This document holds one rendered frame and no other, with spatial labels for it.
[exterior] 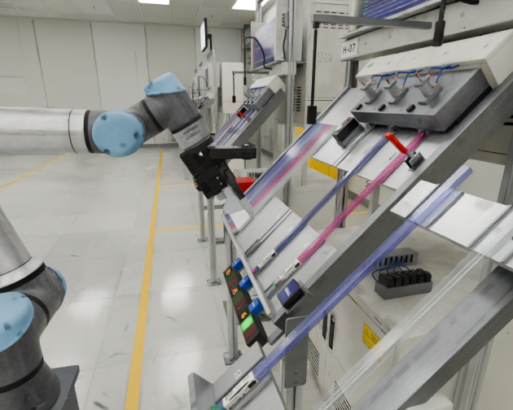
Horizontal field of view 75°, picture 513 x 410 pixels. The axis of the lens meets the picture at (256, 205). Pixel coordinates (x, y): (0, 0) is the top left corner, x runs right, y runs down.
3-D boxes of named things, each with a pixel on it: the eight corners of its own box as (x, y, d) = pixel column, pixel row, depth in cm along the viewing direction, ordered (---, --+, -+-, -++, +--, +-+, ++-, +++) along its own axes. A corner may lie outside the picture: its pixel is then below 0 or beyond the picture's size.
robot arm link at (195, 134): (199, 116, 77) (203, 117, 69) (210, 133, 79) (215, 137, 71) (172, 133, 76) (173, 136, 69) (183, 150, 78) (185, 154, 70)
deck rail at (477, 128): (291, 338, 71) (273, 324, 68) (288, 332, 72) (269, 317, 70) (534, 93, 68) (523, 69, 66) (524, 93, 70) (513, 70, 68)
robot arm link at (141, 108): (88, 127, 62) (138, 97, 63) (103, 123, 73) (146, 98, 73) (115, 162, 65) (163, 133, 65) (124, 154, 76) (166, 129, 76)
